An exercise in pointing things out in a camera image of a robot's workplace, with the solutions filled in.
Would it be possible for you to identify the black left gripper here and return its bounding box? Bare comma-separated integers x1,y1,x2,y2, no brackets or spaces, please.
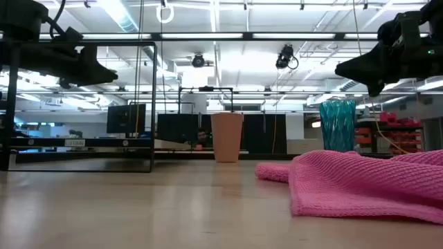
0,41,119,90

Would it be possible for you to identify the black metal frame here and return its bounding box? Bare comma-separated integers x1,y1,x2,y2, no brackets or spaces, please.
0,40,159,173

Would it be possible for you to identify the pink knitted cloth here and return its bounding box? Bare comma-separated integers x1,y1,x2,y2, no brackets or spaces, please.
255,149,443,225

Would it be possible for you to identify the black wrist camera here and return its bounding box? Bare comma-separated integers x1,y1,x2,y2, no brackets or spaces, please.
377,19,404,46
62,26,84,46

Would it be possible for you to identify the rack with red bins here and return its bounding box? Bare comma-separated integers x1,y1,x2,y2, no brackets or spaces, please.
355,111,424,155

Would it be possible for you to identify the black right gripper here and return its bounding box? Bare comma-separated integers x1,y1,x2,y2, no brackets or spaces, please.
334,37,425,98

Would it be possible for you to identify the black round ceiling camera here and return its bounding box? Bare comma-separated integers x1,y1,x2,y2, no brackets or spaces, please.
191,53,206,68

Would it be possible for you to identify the orange plastic cup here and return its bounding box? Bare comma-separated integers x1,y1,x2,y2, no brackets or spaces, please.
210,112,244,163

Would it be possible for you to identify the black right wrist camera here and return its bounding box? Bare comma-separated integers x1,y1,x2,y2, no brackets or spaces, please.
377,19,404,46

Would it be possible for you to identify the black computer monitor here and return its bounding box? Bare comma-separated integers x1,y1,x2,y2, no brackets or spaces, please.
106,103,147,135

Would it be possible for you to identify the person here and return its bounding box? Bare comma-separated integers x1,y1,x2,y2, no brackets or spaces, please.
191,127,213,150

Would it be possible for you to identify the black overhead frame bar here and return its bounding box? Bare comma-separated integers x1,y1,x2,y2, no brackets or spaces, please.
0,31,432,41

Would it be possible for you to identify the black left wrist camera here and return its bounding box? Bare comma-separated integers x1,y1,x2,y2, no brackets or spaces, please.
62,26,84,46

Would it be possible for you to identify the black overhead camera with cable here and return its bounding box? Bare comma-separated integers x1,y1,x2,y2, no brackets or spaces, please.
275,44,300,70

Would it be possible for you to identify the black partition panel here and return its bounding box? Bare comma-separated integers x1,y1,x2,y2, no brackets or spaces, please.
157,113,287,155

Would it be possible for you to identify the teal ribbed plastic cup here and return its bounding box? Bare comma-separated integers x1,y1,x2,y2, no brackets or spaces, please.
318,100,356,153

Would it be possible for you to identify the white cable ring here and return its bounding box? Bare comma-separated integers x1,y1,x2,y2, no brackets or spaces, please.
155,3,175,24

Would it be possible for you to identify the tan hanging cable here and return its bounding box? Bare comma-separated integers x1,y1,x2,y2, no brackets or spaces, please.
352,0,411,155

